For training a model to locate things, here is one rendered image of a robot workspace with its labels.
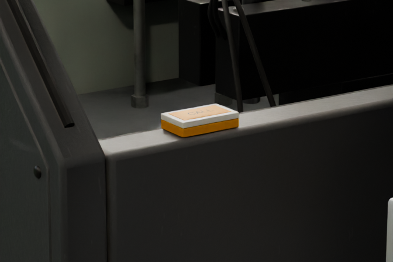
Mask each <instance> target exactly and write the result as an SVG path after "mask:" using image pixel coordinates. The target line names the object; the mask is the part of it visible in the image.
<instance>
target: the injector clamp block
mask: <svg viewBox="0 0 393 262"><path fill-rule="evenodd" d="M209 1H210V0H178V55H179V79H182V80H184V81H188V82H190V83H192V84H195V85H198V86H200V87H202V86H206V85H212V84H215V91H216V93H219V94H221V95H224V96H227V97H229V98H232V99H235V100H236V90H235V81H234V76H233V67H232V60H231V55H230V48H229V41H228V36H227V38H226V40H223V37H222V35H221V33H220V34H219V37H218V38H217V37H216V36H215V33H214V31H213V29H212V26H211V24H210V22H209V19H208V6H209ZM239 1H240V3H241V6H242V8H243V11H244V14H245V15H246V19H247V21H248V24H249V27H250V30H251V33H252V35H253V39H254V41H255V44H256V47H257V50H258V53H259V56H260V59H261V62H262V65H263V68H264V71H265V74H266V77H267V80H268V83H269V86H270V89H271V92H272V94H273V95H275V94H279V99H278V106H279V105H285V104H291V103H294V102H301V101H307V100H310V99H316V98H323V97H326V96H332V95H338V94H344V93H348V92H354V91H360V90H364V89H370V88H375V87H381V86H385V85H391V84H393V0H261V2H258V3H253V4H245V5H242V0H239ZM227 4H228V7H229V13H230V20H231V24H232V30H233V37H234V41H235V49H236V56H237V63H238V68H239V77H240V85H241V91H242V101H243V100H247V99H253V98H259V97H263V96H266V92H265V90H264V87H263V83H262V81H261V78H260V74H259V72H258V69H257V66H256V63H255V60H254V57H253V54H252V52H251V48H250V45H249V42H248V39H247V36H246V34H245V31H244V28H243V25H242V22H241V20H240V17H239V14H238V12H237V9H236V7H235V4H234V2H233V0H227ZM218 14H219V17H220V20H221V22H222V25H223V27H224V28H225V31H226V34H227V30H226V23H225V17H224V13H223V7H222V1H221V0H218ZM219 32H220V31H219Z"/></svg>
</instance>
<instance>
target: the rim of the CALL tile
mask: <svg viewBox="0 0 393 262"><path fill-rule="evenodd" d="M211 105H216V106H219V107H221V108H224V109H227V110H229V111H231V112H228V113H222V114H218V115H212V116H206V117H202V118H196V119H190V120H182V119H179V118H177V117H175V116H172V115H170V114H169V113H173V112H179V111H185V110H189V109H195V108H201V107H205V106H211ZM211 105H205V106H199V107H195V108H189V109H183V110H179V111H172V112H166V113H162V114H161V119H162V120H164V121H166V122H169V123H172V124H173V125H176V126H179V127H181V128H188V127H193V126H199V125H205V124H209V123H215V122H221V121H224V120H231V119H236V118H239V113H238V112H236V111H234V110H231V109H229V108H226V107H224V106H222V105H219V104H211Z"/></svg>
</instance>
